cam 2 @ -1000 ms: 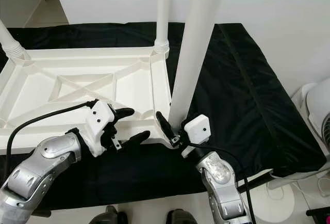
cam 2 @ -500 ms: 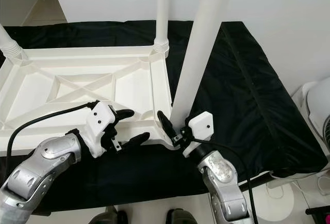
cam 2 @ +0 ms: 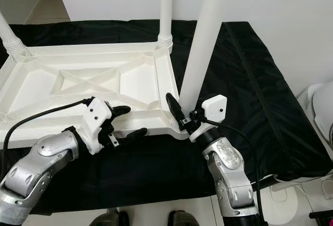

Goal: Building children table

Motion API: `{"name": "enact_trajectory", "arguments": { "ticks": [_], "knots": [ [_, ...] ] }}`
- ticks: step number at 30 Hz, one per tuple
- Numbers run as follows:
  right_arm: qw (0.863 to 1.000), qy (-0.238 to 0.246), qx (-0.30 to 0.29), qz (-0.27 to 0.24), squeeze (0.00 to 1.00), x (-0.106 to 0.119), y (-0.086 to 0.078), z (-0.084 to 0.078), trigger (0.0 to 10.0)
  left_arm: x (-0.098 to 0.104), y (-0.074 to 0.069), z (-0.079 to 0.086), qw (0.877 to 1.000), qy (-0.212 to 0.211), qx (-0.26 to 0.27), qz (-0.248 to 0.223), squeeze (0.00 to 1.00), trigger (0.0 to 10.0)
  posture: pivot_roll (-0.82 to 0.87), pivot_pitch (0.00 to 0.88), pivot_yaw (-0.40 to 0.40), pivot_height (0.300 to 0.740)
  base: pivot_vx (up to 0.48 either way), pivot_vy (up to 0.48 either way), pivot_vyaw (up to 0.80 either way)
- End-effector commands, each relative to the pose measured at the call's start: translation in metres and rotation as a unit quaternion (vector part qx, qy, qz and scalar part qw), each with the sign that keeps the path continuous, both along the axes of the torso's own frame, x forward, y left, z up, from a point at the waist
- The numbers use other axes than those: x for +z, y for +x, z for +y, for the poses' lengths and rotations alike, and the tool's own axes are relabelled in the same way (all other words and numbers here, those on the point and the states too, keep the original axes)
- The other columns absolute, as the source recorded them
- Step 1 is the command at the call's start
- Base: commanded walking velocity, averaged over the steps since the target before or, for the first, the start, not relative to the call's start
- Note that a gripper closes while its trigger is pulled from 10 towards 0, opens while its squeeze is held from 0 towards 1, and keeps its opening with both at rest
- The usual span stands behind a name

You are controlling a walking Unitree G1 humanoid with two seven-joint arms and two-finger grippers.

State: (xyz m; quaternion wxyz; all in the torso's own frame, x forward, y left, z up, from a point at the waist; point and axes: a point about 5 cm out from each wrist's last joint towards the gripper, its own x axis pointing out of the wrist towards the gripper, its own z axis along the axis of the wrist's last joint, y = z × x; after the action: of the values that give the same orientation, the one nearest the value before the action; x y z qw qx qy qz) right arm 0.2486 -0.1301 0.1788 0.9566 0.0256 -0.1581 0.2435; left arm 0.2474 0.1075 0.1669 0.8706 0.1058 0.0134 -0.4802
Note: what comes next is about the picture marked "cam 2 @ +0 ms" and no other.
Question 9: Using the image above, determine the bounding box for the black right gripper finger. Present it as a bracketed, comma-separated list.
[165, 92, 187, 127]

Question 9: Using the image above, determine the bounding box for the white plastic table leg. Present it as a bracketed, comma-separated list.
[0, 15, 32, 59]
[174, 0, 236, 128]
[157, 0, 175, 49]

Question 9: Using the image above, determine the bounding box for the white plastic table top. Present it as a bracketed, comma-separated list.
[0, 41, 190, 148]

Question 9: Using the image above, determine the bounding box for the black cloth table cover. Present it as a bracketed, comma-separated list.
[0, 19, 333, 216]

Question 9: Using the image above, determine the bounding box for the grey robot left foot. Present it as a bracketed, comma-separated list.
[88, 209, 128, 226]

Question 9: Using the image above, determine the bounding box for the grey robot foot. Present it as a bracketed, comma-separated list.
[168, 210, 201, 226]
[88, 209, 128, 226]

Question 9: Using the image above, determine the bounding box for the grey robot right foot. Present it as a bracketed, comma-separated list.
[168, 210, 201, 226]

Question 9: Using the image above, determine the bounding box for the black vacuum with magenta cap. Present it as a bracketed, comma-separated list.
[310, 210, 333, 222]

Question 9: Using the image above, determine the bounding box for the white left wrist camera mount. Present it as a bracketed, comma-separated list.
[81, 97, 114, 155]

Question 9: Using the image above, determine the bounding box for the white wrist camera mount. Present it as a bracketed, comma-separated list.
[81, 97, 114, 155]
[189, 94, 228, 143]

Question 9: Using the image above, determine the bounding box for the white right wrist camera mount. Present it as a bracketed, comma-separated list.
[189, 94, 228, 143]

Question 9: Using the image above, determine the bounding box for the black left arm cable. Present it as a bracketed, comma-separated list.
[3, 97, 93, 159]

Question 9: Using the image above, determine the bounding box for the white pedestal fan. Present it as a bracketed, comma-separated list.
[297, 80, 333, 148]

